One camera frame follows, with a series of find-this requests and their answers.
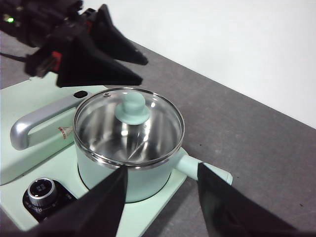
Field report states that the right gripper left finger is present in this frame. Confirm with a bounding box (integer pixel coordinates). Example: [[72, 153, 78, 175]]
[[23, 165, 128, 237]]

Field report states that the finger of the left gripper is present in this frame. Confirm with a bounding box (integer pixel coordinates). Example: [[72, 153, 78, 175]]
[[89, 3, 149, 66], [56, 36, 144, 88]]

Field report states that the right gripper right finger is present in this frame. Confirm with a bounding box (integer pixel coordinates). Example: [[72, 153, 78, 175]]
[[197, 162, 309, 237]]

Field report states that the glass lid with mint knob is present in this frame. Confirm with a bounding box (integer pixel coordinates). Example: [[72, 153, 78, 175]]
[[73, 86, 186, 169]]

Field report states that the mint green breakfast machine base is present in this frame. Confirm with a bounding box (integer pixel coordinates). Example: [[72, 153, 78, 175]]
[[0, 145, 188, 234]]

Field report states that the silver control knob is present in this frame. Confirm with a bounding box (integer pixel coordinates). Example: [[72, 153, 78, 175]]
[[27, 178, 59, 206]]

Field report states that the mint green griddle cover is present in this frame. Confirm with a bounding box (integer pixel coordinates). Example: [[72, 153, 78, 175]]
[[0, 73, 107, 186]]

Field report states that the mint green handled pot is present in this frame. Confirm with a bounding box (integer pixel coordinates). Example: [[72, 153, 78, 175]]
[[74, 87, 234, 204]]

